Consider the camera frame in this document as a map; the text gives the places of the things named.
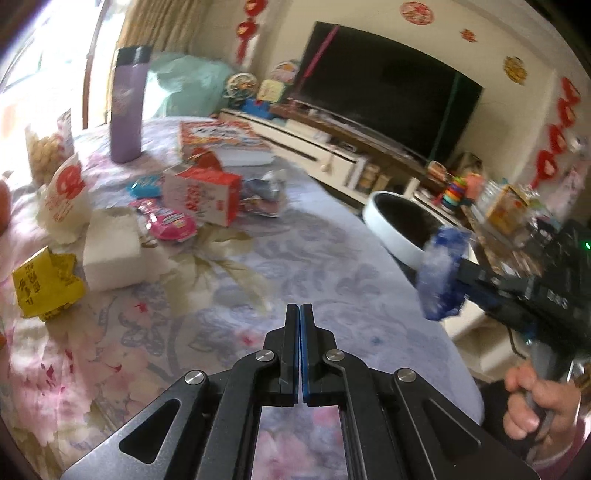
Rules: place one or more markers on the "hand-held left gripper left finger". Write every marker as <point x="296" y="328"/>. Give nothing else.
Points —
<point x="292" y="350"/>

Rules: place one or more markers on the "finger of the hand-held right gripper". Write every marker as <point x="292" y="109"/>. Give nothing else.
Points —
<point x="475" y="281"/>

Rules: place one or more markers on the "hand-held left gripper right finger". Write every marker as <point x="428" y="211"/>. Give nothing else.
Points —
<point x="306" y="355"/>

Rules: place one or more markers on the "blue crinkled wrapper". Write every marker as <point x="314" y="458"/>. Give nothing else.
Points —
<point x="441" y="272"/>

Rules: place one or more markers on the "red white carton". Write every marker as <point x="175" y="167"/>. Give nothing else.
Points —
<point x="203" y="194"/>

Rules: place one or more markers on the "white paper bag red print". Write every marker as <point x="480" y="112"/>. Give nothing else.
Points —
<point x="64" y="198"/>

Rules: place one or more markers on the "person's right hand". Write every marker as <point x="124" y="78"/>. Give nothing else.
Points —
<point x="549" y="406"/>

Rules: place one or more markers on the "yellow carton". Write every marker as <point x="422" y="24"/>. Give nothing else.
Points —
<point x="503" y="210"/>

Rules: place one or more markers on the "red hanging garland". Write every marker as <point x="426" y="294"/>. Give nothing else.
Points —
<point x="556" y="138"/>

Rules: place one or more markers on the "silver crumpled wrapper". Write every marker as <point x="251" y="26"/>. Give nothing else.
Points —
<point x="265" y="194"/>

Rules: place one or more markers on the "green stick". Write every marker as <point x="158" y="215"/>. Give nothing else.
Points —
<point x="447" y="117"/>

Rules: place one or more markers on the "pink snack packet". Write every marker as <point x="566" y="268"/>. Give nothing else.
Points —
<point x="171" y="224"/>

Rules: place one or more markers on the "white paper box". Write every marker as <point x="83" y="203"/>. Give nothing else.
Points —
<point x="113" y="249"/>

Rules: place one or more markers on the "white television stand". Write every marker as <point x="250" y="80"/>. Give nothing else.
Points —
<point x="300" y="143"/>

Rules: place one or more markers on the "red orange wrapper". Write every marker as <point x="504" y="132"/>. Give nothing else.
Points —
<point x="207" y="159"/>

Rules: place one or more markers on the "black television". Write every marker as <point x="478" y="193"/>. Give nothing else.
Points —
<point x="388" y="87"/>

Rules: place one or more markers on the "cyan snack packet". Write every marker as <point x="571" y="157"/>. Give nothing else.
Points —
<point x="145" y="188"/>

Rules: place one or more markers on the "thick colourful book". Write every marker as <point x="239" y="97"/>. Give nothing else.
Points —
<point x="226" y="141"/>

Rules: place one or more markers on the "blue plastic toy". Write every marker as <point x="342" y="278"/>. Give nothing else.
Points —
<point x="256" y="107"/>

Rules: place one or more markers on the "yellow crumpled wrapper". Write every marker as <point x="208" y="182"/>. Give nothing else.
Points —
<point x="44" y="281"/>

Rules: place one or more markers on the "yellow green toy box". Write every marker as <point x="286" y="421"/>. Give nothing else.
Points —
<point x="268" y="91"/>

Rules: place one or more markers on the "ferris wheel toy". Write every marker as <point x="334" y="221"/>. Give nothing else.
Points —
<point x="241" y="90"/>

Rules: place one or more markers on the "pink stick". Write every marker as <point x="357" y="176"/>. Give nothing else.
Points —
<point x="318" y="57"/>

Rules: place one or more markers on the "round colourful toy plaque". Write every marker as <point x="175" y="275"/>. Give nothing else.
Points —
<point x="284" y="72"/>

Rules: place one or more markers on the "teal cloth cover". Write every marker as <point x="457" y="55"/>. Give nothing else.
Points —
<point x="189" y="83"/>

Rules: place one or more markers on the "purple thermos bottle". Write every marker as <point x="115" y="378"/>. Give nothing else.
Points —
<point x="127" y="110"/>

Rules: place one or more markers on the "clear popcorn jar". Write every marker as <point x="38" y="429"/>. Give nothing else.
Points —
<point x="44" y="147"/>

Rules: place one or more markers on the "red apple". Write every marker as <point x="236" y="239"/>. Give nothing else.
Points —
<point x="3" y="207"/>

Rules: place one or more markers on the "red hanging knot decoration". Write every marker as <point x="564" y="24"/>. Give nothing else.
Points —
<point x="247" y="30"/>

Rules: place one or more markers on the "beige curtain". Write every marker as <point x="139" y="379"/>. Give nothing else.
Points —
<point x="157" y="27"/>

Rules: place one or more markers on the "window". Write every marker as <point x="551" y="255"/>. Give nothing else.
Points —
<point x="51" y="60"/>

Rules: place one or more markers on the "round yellow wall sticker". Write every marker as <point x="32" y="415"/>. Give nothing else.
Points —
<point x="515" y="69"/>

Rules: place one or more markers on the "small red wall sticker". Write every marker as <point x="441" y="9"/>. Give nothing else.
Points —
<point x="468" y="35"/>

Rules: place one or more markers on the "round red wall sticker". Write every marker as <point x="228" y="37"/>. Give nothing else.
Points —
<point x="417" y="11"/>

